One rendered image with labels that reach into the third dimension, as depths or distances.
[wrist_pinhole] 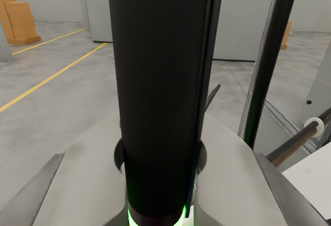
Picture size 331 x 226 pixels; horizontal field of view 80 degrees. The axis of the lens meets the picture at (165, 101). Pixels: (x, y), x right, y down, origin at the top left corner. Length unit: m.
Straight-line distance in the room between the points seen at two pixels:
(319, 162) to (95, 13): 7.44
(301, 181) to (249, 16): 5.39
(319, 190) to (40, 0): 14.52
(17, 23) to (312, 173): 8.23
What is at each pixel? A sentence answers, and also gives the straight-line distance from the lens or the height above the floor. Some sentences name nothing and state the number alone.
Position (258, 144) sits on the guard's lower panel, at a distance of 1.55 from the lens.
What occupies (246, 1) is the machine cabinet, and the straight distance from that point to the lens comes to 5.74.
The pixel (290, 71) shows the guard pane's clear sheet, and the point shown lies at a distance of 1.28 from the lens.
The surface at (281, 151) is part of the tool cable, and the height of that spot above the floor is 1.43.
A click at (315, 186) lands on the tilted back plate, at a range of 0.56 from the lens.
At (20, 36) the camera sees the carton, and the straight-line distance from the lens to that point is 8.36.
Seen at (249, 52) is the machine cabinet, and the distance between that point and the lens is 5.99.
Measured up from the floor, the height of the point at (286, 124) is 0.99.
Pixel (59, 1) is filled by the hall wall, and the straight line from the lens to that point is 14.02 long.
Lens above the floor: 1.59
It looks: 28 degrees down
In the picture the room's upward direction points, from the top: 2 degrees clockwise
